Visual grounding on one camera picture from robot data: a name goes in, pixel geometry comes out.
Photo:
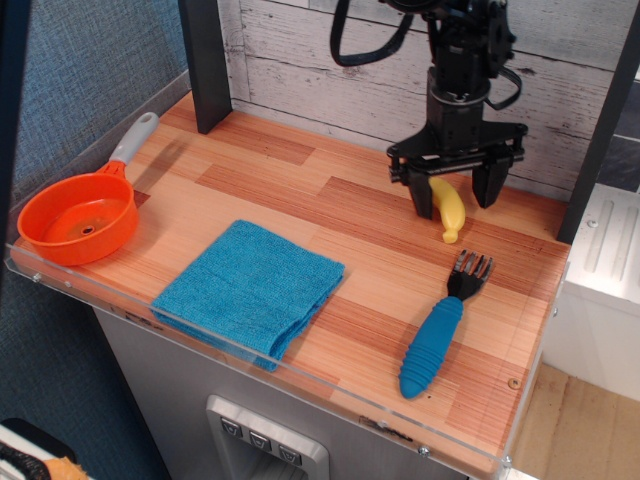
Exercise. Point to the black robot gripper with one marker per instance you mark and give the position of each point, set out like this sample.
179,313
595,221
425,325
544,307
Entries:
456,138

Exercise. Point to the yellow toy banana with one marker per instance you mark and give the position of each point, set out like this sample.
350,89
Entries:
450,206

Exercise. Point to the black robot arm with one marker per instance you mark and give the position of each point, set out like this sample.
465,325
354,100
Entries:
470,43

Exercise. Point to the white cabinet at right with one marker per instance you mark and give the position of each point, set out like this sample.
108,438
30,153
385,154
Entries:
593,332

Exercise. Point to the folded blue cloth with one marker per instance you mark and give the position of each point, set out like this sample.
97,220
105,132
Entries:
250,293

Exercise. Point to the clear acrylic table guard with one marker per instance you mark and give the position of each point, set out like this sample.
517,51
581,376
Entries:
337,382

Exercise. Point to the silver dispenser panel with buttons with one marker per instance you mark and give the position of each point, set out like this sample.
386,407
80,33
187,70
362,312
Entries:
251,446

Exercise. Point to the grey toy fridge cabinet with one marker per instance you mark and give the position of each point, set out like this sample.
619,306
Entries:
171,383

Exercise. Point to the fork with blue handle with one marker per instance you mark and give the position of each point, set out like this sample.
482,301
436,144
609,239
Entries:
427,351

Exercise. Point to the dark grey right post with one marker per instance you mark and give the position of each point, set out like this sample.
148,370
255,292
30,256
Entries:
615,100

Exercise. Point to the dark grey post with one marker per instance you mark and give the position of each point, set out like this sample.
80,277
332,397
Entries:
615,100
206,58

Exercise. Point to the dark grey left post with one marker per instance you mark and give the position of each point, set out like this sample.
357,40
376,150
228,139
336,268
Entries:
206,58

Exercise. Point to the orange pot with grey handle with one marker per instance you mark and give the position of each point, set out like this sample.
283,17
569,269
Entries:
89,216

